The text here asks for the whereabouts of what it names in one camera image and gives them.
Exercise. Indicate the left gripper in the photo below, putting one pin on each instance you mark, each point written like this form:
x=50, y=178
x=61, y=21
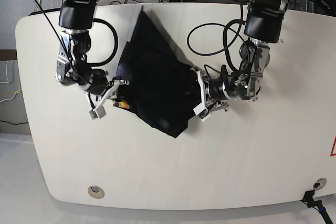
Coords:
x=212, y=88

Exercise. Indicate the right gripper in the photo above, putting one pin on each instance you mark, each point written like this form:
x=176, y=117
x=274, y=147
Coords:
x=99, y=86

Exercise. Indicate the black T-shirt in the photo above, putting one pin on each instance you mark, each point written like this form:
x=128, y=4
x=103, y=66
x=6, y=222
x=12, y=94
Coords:
x=162, y=91

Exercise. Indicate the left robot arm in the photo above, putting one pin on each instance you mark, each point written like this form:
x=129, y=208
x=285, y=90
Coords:
x=262, y=26

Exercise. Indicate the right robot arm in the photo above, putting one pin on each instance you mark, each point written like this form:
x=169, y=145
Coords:
x=76, y=18

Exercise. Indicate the left table grommet hole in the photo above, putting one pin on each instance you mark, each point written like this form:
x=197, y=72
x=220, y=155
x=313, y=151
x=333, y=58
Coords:
x=96, y=192

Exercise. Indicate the table grommet hole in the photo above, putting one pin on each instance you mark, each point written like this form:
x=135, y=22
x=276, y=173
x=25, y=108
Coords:
x=96, y=192
x=319, y=184

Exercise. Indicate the black bar at table edge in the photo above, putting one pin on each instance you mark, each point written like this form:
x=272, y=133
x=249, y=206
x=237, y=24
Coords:
x=44, y=11

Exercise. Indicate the red warning triangle sticker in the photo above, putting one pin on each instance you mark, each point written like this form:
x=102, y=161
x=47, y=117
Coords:
x=333, y=152

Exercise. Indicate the right table grommet hole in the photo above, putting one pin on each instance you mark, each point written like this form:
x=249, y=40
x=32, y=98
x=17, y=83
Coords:
x=319, y=184

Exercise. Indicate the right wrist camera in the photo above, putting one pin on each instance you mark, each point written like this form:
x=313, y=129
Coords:
x=97, y=113

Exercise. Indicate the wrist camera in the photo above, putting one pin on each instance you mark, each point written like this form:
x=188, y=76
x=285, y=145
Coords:
x=202, y=112
x=97, y=113

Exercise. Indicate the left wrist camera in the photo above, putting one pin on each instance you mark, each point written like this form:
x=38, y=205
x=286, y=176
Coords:
x=202, y=112

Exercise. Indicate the black clamp with cable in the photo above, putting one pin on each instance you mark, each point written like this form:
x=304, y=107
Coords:
x=309, y=201

